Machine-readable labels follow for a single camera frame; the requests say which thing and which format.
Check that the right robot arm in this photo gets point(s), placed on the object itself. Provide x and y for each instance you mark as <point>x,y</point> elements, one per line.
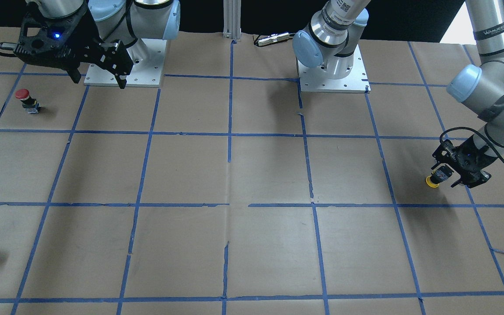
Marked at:
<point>145,27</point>

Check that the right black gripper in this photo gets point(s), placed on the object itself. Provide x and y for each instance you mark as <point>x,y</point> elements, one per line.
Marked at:
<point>85,38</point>

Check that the brown paper table cover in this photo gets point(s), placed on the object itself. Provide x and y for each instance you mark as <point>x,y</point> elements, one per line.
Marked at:
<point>228,191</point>

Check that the red push button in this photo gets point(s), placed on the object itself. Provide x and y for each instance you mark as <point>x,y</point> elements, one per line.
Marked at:
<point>30,104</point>

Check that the yellow push button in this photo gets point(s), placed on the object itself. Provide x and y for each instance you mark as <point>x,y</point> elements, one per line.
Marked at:
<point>438,176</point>

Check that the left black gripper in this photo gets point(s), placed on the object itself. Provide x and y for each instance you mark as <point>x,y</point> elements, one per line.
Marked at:
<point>470,162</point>

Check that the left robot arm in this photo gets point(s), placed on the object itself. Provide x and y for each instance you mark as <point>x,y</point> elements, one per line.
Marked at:
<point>327,46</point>

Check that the aluminium frame post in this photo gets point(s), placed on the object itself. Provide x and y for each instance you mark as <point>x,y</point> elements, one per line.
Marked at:
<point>232,19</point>

